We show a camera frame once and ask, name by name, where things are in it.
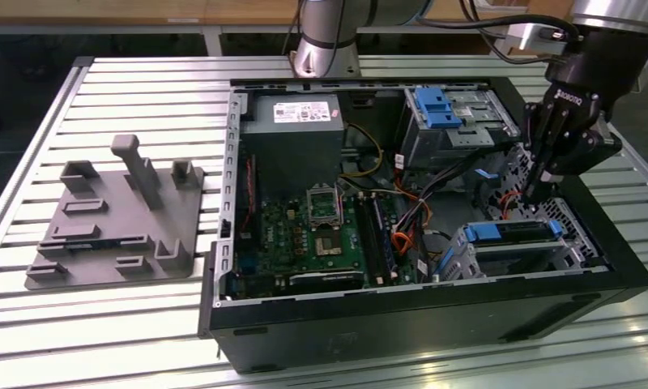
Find white metal desk frame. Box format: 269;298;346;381
0;23;520;57

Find thin red wire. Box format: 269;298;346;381
244;156;258;237

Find black RAM slot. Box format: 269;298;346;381
355;193;385;285
372;193;401;280

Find square chipset heat sink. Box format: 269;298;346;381
313;237;342;257

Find black graphics card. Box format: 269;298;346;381
288;270;367;289

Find CPU socket with metal cover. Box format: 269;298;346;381
305;182;346;228

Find green motherboard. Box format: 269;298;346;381
234;177;428;289

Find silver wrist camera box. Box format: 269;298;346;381
504;22;583;56

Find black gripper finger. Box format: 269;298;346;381
520;100;571;203
543;117;623;182

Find multicoloured wire bundle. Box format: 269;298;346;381
393;190;435;236

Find metal disk bay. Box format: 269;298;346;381
441;218;609;280

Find yellow wire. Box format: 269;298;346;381
340;122;385;179

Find metal optical drive cage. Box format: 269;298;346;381
401;87;523;171

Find grey power supply unit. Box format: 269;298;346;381
240;93;346;195

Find blue plastic drive latch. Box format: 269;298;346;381
413;88;461;130

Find black disk power wire bundle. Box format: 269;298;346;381
417;156;485;203

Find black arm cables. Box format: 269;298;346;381
417;0;577;66

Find hard disk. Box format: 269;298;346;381
463;218;564;245

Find orange looped wire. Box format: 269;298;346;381
391;230;417;257

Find red-orange disk data wire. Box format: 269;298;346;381
497;190;525;220

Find black open PC case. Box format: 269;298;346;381
196;75;648;374

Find grey plastic parts rack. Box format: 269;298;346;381
24;133;206;291

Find wooden desk top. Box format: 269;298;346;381
0;0;531;26

